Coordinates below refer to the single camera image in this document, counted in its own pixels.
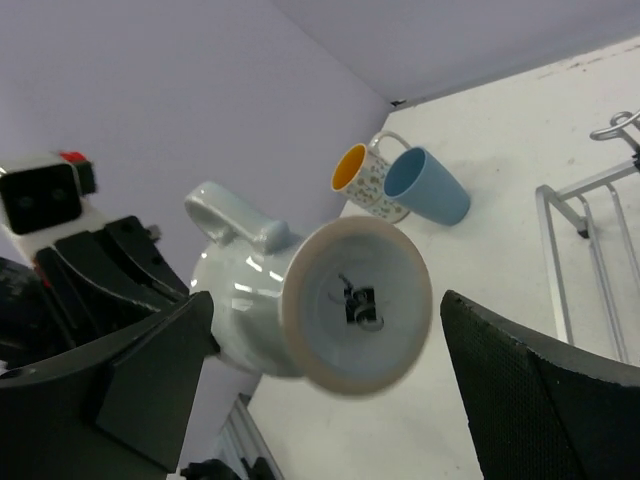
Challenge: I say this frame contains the light blue plastic cup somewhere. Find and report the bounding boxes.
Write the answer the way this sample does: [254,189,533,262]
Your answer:
[383,147,471,226]

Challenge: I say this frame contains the aluminium mounting rail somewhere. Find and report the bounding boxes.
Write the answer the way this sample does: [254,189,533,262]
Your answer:
[214,394,270,479]

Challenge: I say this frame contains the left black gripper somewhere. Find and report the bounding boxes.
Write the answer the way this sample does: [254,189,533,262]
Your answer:
[1,216,188,370]

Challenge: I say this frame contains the metal wire dish rack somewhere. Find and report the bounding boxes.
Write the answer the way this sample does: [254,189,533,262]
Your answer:
[535,111,639,364]

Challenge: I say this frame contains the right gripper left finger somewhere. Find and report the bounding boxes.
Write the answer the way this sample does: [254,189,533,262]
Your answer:
[1,292,214,479]

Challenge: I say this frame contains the white patterned ceramic mug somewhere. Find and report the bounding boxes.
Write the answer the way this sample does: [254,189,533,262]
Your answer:
[331,131,411,224]

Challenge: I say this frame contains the grey ceramic mug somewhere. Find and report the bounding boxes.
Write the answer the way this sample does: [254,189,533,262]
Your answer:
[184,182,433,397]

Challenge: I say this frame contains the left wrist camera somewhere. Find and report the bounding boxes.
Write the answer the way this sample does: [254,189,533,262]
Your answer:
[1,151,108,263]

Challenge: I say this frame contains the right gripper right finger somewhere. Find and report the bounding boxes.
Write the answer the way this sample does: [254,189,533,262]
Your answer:
[440,290,639,479]

